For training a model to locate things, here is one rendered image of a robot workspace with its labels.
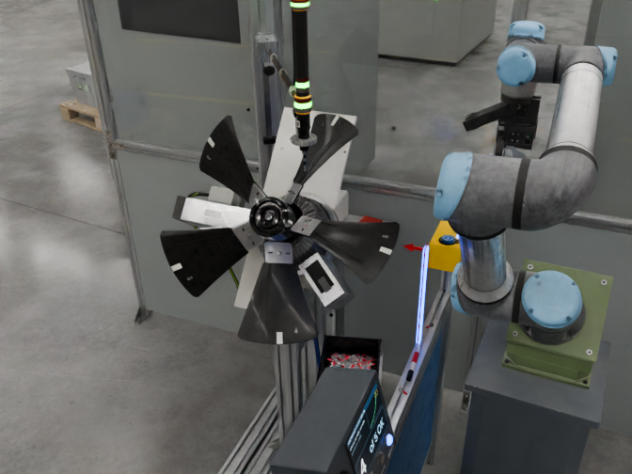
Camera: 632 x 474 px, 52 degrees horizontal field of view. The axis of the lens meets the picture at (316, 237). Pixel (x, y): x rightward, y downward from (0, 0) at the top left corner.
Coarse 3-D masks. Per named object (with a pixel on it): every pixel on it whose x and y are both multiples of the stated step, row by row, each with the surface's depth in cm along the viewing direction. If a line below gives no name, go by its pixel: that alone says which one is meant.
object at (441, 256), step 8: (440, 224) 207; (448, 224) 207; (440, 232) 203; (448, 232) 203; (432, 240) 199; (440, 240) 199; (432, 248) 198; (440, 248) 197; (448, 248) 196; (456, 248) 195; (432, 256) 199; (440, 256) 198; (448, 256) 197; (456, 256) 196; (432, 264) 201; (440, 264) 200; (448, 264) 199
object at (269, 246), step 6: (264, 246) 185; (270, 246) 185; (276, 246) 187; (282, 246) 188; (288, 246) 189; (264, 252) 184; (282, 252) 187; (288, 252) 188; (270, 258) 185; (276, 258) 186; (282, 258) 187; (288, 258) 188
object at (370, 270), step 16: (320, 224) 185; (336, 224) 185; (352, 224) 186; (368, 224) 185; (384, 224) 184; (320, 240) 179; (336, 240) 179; (352, 240) 179; (368, 240) 180; (384, 240) 180; (336, 256) 176; (352, 256) 176; (368, 256) 176; (384, 256) 176; (368, 272) 173
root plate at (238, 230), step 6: (246, 222) 188; (234, 228) 189; (240, 228) 189; (246, 228) 189; (240, 234) 190; (246, 234) 190; (252, 234) 190; (240, 240) 191; (246, 240) 191; (252, 240) 192; (258, 240) 192; (246, 246) 193; (252, 246) 193
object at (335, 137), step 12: (348, 120) 184; (312, 132) 195; (324, 132) 188; (336, 132) 184; (348, 132) 181; (324, 144) 185; (336, 144) 182; (312, 156) 187; (324, 156) 182; (300, 168) 191; (312, 168) 184; (300, 180) 185
